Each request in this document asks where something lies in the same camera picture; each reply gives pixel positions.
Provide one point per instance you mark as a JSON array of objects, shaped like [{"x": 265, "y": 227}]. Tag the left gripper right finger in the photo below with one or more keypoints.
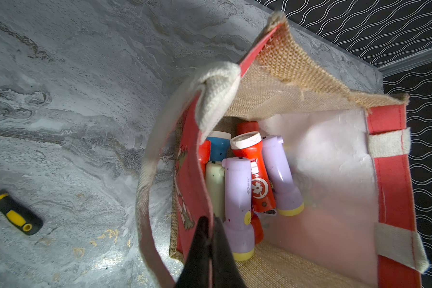
[{"x": 224, "y": 270}]

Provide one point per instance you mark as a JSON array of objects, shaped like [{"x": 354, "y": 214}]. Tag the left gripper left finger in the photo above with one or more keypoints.
[{"x": 195, "y": 273}]

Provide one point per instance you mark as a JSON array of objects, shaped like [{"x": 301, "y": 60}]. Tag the purple flashlight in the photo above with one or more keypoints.
[
  {"x": 237, "y": 225},
  {"x": 287, "y": 194}
]

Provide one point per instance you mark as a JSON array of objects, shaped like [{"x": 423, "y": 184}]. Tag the green flashlight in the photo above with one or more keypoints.
[{"x": 215, "y": 185}]

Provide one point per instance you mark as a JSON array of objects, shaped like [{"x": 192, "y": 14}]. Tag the blue white flashlight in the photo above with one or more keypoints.
[{"x": 220, "y": 143}]

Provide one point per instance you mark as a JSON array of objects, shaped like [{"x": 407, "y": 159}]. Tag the red flashlight top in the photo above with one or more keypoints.
[{"x": 247, "y": 127}]

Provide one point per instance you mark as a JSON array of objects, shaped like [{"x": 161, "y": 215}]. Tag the red jute Christmas tote bag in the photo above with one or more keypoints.
[{"x": 349, "y": 154}]

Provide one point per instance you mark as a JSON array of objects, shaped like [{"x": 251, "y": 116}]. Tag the small yellow black screwdriver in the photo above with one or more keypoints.
[{"x": 19, "y": 215}]

